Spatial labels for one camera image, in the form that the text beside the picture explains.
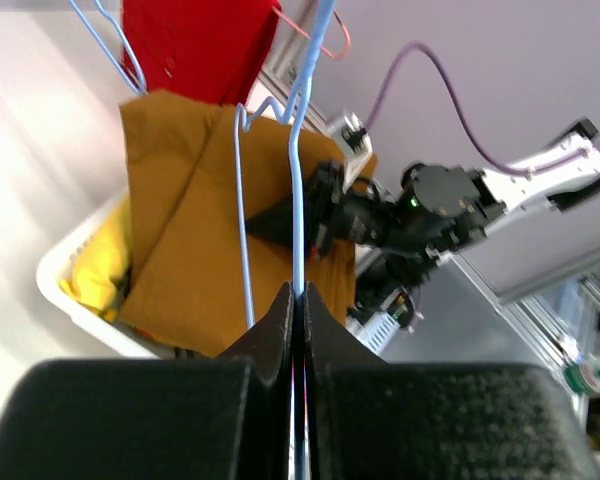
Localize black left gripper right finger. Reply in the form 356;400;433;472
304;284;600;479

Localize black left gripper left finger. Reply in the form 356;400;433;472
0;285;294;479

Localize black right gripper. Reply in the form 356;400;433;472
246;161;386;260

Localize brown trousers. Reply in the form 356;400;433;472
117;88;379;359

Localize blue hanger of brown trousers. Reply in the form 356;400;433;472
234;1;336;328

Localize red trousers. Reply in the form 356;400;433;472
122;0;281;105

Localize yellow trousers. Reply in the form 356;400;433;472
59;194;132;323

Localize pink hanger of red trousers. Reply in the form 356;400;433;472
272;4;351;62

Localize white plastic basket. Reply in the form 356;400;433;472
36;189;175;359

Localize blue hanger of orange camouflage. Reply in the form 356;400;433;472
69;0;149;96

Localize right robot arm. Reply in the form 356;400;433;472
303;119;600;328

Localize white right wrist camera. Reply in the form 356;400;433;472
326;112;373;192

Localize aluminium frame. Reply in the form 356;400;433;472
254;0;600;381

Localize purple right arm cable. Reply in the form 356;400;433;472
362;42;600;176

